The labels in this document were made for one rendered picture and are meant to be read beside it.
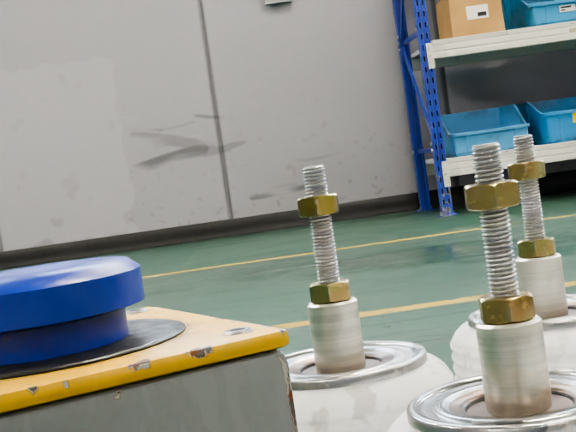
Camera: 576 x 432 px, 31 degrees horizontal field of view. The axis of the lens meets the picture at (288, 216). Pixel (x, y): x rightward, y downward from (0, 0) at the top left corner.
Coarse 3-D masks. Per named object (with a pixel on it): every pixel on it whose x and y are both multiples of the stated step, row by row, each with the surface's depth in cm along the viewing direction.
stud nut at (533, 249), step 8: (520, 240) 51; (536, 240) 50; (544, 240) 50; (552, 240) 50; (520, 248) 50; (528, 248) 50; (536, 248) 50; (544, 248) 50; (552, 248) 50; (520, 256) 50; (528, 256) 50; (536, 256) 50; (544, 256) 50
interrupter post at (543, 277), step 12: (516, 264) 50; (528, 264) 50; (540, 264) 49; (552, 264) 50; (528, 276) 50; (540, 276) 50; (552, 276) 50; (528, 288) 50; (540, 288) 50; (552, 288) 50; (564, 288) 50; (540, 300) 50; (552, 300) 50; (564, 300) 50; (540, 312) 50; (552, 312) 50; (564, 312) 50
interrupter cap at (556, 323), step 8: (568, 296) 53; (568, 304) 52; (472, 312) 52; (568, 312) 51; (472, 320) 50; (480, 320) 51; (544, 320) 48; (552, 320) 47; (560, 320) 47; (568, 320) 47; (544, 328) 47; (552, 328) 47; (560, 328) 47
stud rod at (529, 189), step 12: (516, 144) 50; (528, 144) 50; (516, 156) 50; (528, 156) 50; (528, 180) 50; (528, 192) 50; (528, 204) 50; (528, 216) 50; (540, 216) 50; (528, 228) 50; (540, 228) 50; (528, 240) 50
